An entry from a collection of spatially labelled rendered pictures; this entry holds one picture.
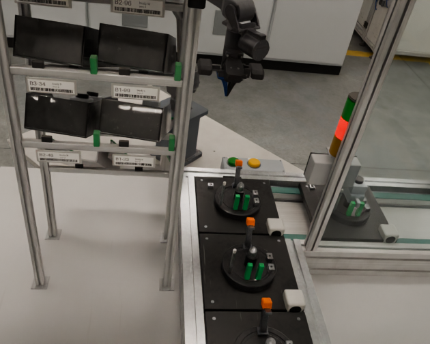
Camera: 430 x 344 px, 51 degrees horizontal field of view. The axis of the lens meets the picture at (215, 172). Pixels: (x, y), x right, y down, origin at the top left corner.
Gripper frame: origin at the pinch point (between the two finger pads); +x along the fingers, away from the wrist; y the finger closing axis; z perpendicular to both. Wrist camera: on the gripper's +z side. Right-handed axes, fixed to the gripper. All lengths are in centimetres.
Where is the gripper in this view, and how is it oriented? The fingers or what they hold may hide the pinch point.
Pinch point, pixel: (227, 85)
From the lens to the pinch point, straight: 133.9
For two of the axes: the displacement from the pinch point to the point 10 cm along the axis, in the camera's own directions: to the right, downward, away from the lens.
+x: -1.3, 7.8, 6.2
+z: 0.8, 6.3, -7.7
